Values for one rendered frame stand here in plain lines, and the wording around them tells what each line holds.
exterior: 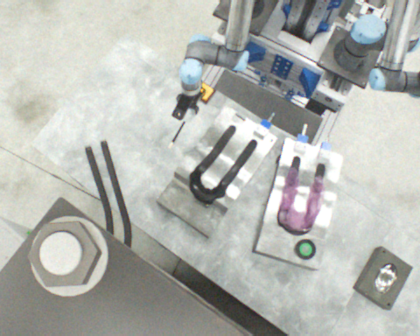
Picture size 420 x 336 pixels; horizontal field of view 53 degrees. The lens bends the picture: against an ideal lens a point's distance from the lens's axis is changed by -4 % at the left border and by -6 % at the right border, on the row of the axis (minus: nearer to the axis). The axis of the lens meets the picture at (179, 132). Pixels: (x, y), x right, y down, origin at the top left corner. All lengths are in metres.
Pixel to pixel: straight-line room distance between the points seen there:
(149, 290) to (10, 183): 2.35
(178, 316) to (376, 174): 2.44
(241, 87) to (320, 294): 1.34
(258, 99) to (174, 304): 2.15
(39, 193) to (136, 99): 1.09
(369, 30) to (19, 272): 1.48
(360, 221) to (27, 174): 1.96
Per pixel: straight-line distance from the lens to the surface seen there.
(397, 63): 1.56
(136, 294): 0.64
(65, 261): 0.61
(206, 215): 1.81
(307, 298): 1.91
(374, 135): 3.05
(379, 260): 1.93
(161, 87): 2.04
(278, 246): 1.78
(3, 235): 1.28
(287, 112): 2.69
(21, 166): 2.94
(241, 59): 1.57
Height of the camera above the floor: 2.64
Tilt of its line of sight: 70 degrees down
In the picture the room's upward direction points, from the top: 3 degrees counter-clockwise
